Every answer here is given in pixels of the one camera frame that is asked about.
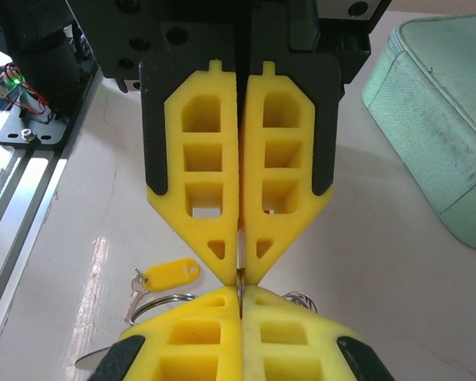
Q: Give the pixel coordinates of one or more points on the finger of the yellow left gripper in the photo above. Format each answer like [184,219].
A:
[309,166]
[170,166]

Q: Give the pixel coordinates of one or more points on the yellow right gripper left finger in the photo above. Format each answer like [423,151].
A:
[174,349]

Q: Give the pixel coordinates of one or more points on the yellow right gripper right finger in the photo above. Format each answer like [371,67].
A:
[301,349]

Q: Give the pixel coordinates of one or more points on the yellow key tag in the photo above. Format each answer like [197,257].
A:
[170,274]

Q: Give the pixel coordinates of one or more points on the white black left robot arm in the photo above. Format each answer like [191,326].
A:
[43,47]

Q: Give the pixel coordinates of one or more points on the mint green zipper case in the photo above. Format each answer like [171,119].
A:
[428,119]

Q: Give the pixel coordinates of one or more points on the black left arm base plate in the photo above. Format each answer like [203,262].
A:
[63,131]

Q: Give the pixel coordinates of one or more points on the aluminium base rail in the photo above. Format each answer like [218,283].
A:
[20,190]

